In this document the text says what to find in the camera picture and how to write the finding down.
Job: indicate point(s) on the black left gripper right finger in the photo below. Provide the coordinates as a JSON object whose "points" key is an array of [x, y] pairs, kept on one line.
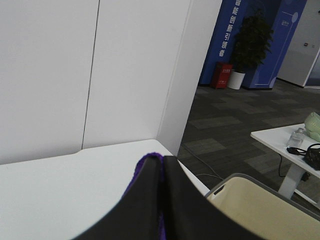
{"points": [[188, 215]]}

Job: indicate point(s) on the potted green plant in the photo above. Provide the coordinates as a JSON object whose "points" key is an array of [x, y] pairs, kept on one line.
{"points": [[250, 48]]}

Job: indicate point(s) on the pale green object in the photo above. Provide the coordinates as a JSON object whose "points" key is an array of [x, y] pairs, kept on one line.
{"points": [[312, 126]]}

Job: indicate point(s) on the red fire extinguisher box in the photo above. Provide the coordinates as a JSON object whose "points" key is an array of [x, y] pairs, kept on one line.
{"points": [[221, 75]]}

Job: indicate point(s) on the blue banner wall panel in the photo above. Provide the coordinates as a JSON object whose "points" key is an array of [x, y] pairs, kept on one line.
{"points": [[282, 15]]}

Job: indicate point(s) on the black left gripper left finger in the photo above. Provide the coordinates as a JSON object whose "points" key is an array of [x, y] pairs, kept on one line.
{"points": [[113, 226]]}

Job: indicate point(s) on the white side table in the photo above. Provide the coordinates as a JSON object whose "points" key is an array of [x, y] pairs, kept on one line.
{"points": [[276, 139]]}

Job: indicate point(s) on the clear glass bottle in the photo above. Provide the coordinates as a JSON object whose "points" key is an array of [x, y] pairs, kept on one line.
{"points": [[296, 139]]}

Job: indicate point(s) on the beige fabric storage box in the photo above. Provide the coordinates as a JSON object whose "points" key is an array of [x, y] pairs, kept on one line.
{"points": [[263, 210]]}

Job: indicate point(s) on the purple towel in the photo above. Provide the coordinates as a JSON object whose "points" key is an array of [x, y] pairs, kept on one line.
{"points": [[145, 197]]}

